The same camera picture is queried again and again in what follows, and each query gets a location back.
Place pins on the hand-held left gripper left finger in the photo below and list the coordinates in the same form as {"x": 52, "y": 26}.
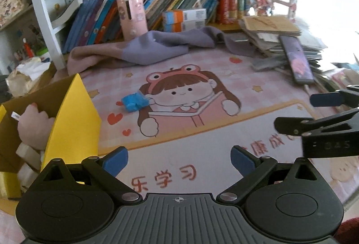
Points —
{"x": 116, "y": 161}

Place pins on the row of leaning books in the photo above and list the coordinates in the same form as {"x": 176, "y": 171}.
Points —
{"x": 95, "y": 19}

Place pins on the pink cartoon box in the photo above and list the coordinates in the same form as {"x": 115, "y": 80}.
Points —
{"x": 133, "y": 17}

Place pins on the pink cartoon printed desk mat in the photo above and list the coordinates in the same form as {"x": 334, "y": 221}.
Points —
{"x": 196, "y": 148}

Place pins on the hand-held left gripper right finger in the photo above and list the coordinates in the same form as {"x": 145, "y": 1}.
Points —
{"x": 242, "y": 161}

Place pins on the pink plush toy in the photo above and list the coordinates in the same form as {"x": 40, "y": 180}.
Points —
{"x": 33, "y": 129}

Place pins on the yellow cardboard box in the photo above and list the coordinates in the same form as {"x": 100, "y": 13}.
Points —
{"x": 75, "y": 120}

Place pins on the black smartphone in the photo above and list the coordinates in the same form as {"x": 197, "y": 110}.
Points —
{"x": 297, "y": 61}

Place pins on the white tissue packet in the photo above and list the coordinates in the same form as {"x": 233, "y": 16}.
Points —
{"x": 28, "y": 155}
{"x": 28, "y": 176}

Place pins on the pile of magazines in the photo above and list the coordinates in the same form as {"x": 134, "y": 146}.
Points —
{"x": 342, "y": 73}

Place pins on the stack of papers and booklets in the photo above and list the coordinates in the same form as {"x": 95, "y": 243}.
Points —
{"x": 314, "y": 47}

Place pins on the crumpled white plastic bag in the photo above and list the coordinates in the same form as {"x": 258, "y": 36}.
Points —
{"x": 25, "y": 75}

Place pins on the purple and mauve cloth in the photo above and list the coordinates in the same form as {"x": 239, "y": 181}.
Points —
{"x": 157, "y": 45}

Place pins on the red book set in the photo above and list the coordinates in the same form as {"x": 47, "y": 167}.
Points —
{"x": 230, "y": 7}

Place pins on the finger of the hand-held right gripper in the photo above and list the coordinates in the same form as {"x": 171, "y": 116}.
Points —
{"x": 291, "y": 123}
{"x": 325, "y": 99}

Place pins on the dark red garment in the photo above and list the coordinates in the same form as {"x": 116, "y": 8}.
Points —
{"x": 349, "y": 232}

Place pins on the red small bottle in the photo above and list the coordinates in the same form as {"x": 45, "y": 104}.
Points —
{"x": 28, "y": 49}

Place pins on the white bookshelf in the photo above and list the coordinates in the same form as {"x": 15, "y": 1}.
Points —
{"x": 47, "y": 22}

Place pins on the brown paper envelope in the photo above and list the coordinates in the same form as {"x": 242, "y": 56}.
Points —
{"x": 272, "y": 25}

